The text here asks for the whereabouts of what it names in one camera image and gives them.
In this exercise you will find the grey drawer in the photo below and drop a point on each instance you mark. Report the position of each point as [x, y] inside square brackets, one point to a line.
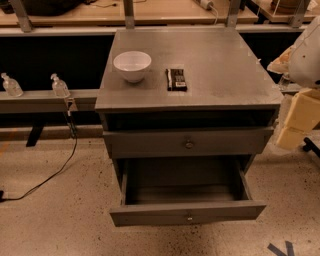
[186, 142]
[184, 190]

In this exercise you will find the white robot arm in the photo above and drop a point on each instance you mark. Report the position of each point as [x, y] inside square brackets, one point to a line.
[301, 64]

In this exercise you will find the grey top drawer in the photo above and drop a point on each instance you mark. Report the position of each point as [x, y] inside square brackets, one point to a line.
[186, 142]

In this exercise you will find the grey drawer cabinet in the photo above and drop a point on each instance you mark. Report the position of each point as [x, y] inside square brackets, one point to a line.
[226, 85]

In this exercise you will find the black snack bar packet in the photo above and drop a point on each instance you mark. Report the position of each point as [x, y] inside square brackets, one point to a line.
[176, 80]

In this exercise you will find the white ceramic bowl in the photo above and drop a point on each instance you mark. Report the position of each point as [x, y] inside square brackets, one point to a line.
[132, 65]

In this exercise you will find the clear pump bottle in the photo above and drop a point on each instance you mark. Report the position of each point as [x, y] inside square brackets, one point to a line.
[59, 87]

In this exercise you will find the white power adapter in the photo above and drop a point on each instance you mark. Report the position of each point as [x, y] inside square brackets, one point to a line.
[206, 4]

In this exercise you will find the clear water bottle right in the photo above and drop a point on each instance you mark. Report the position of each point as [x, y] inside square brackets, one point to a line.
[284, 82]

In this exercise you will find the black chair base leg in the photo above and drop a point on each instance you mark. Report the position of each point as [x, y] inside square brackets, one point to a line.
[310, 146]

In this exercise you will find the clear bottle far left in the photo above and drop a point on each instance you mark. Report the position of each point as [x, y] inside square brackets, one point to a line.
[11, 86]

